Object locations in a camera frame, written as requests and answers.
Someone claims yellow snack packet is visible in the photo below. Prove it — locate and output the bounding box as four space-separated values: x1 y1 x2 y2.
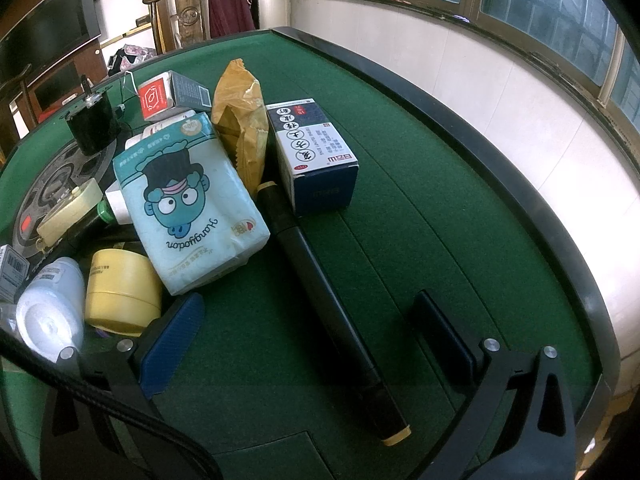
211 59 271 200

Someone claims wooden television cabinet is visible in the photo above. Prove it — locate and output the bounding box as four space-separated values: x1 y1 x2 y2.
0 45 108 161

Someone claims light blue cartoon tissue pack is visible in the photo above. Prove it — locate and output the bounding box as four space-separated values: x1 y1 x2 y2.
112 111 271 296

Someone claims window with metal frame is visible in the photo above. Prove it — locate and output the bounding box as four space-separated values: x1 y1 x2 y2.
300 0 640 126

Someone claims blue and white medicine box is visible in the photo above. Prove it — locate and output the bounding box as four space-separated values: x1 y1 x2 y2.
265 98 361 217

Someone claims dark green bottle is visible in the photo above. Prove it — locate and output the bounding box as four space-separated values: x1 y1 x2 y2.
95 182 135 228

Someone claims black marker with yellow cap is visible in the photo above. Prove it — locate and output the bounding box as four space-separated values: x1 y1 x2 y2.
256 181 412 447

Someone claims wooden wall shelf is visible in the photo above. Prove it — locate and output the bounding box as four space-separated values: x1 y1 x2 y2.
92 0 171 58

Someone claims maroon cloth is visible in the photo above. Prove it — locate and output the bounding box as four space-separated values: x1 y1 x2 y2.
206 0 257 38

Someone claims black cylindrical motor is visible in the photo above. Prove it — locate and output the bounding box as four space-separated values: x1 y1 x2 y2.
65 76 121 157

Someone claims black flat television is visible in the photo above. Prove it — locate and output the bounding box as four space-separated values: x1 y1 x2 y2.
0 0 103 83

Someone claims patterned cloth pile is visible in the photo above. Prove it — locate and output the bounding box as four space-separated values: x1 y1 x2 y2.
107 45 157 73

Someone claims dark wooden chair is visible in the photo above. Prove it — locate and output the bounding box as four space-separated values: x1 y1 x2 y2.
0 64 38 161

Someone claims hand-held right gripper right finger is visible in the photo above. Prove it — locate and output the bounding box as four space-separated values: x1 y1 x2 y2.
411 289 580 480

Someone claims white plastic bottle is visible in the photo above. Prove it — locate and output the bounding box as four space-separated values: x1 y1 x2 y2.
15 257 86 363

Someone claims light wooden chair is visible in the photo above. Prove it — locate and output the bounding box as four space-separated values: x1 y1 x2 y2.
142 0 211 56

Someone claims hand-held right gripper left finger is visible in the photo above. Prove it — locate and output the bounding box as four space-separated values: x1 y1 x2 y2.
44 291 207 442

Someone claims white packet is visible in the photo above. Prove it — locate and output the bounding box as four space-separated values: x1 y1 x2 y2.
125 109 198 150

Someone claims yellow round jar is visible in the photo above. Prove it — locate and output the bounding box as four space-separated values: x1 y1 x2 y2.
84 248 163 337

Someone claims small barcode box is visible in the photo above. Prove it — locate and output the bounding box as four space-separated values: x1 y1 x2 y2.
0 244 28 301

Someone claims red and white small box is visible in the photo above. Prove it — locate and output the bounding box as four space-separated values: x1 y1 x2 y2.
137 71 212 122

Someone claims cream cartoon case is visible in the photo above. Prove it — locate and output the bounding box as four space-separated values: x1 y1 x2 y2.
36 178 103 246

